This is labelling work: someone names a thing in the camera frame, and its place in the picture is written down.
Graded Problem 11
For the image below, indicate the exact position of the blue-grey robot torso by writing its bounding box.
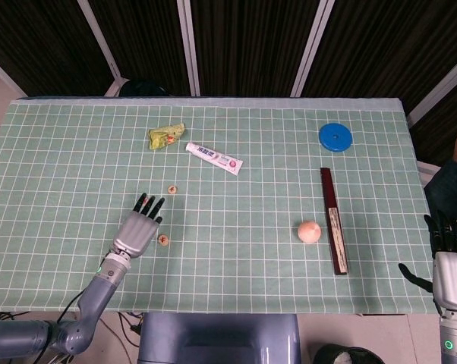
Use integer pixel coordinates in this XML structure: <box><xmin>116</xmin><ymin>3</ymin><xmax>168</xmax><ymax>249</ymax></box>
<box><xmin>137</xmin><ymin>312</ymin><xmax>301</xmax><ymax>364</ymax></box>

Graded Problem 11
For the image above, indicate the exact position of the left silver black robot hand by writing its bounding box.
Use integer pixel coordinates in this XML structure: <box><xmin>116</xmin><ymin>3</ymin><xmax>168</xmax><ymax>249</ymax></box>
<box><xmin>112</xmin><ymin>193</ymin><xmax>166</xmax><ymax>260</ymax></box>

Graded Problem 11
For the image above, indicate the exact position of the green crumpled snack packet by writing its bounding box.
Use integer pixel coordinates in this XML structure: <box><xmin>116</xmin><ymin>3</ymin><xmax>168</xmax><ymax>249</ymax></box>
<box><xmin>148</xmin><ymin>121</ymin><xmax>188</xmax><ymax>152</ymax></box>

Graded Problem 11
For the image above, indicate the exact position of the peach-coloured wooden ball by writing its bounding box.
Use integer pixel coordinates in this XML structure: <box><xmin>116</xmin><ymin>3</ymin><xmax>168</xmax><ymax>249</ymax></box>
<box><xmin>297</xmin><ymin>220</ymin><xmax>323</xmax><ymax>244</ymax></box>

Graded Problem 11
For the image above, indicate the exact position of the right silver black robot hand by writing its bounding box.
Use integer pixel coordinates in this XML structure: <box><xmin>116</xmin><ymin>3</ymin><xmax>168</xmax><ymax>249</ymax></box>
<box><xmin>398</xmin><ymin>210</ymin><xmax>457</xmax><ymax>315</ymax></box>

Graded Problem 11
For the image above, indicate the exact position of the dark brown long box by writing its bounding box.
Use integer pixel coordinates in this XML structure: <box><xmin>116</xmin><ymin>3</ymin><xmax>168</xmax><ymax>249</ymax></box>
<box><xmin>320</xmin><ymin>167</ymin><xmax>350</xmax><ymax>276</ymax></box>

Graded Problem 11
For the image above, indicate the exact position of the white metal frame stand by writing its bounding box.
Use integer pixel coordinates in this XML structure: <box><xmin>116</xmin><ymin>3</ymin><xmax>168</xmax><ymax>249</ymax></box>
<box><xmin>416</xmin><ymin>161</ymin><xmax>440</xmax><ymax>190</ymax></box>

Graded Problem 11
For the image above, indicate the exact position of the blue plastic disc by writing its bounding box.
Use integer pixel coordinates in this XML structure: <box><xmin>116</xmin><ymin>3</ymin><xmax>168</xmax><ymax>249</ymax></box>
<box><xmin>318</xmin><ymin>123</ymin><xmax>353</xmax><ymax>153</ymax></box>

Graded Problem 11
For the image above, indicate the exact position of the black waste bin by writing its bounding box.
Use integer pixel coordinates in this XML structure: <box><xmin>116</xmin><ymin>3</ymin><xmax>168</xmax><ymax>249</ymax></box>
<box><xmin>312</xmin><ymin>344</ymin><xmax>385</xmax><ymax>364</ymax></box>

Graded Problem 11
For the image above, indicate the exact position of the white partition post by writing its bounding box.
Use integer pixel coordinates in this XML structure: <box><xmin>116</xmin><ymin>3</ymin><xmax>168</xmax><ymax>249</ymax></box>
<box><xmin>176</xmin><ymin>0</ymin><xmax>201</xmax><ymax>96</ymax></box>
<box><xmin>0</xmin><ymin>51</ymin><xmax>27</xmax><ymax>99</ymax></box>
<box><xmin>405</xmin><ymin>49</ymin><xmax>457</xmax><ymax>128</ymax></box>
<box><xmin>76</xmin><ymin>0</ymin><xmax>125</xmax><ymax>96</ymax></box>
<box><xmin>291</xmin><ymin>0</ymin><xmax>336</xmax><ymax>96</ymax></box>

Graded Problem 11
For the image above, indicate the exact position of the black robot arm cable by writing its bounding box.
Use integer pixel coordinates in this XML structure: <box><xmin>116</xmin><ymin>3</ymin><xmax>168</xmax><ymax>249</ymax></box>
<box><xmin>56</xmin><ymin>290</ymin><xmax>87</xmax><ymax>323</ymax></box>

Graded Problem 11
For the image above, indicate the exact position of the black chair back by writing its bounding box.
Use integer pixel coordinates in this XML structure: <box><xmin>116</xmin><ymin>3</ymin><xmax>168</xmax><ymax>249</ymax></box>
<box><xmin>120</xmin><ymin>78</ymin><xmax>169</xmax><ymax>98</ymax></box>

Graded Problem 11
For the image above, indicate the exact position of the white toothpaste tube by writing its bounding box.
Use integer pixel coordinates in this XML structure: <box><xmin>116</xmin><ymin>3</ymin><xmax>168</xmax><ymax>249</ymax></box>
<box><xmin>185</xmin><ymin>142</ymin><xmax>244</xmax><ymax>176</ymax></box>

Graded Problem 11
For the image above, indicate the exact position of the green checked tablecloth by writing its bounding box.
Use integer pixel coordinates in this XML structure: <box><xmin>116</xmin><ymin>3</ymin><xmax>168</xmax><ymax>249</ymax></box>
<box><xmin>0</xmin><ymin>97</ymin><xmax>437</xmax><ymax>315</ymax></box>

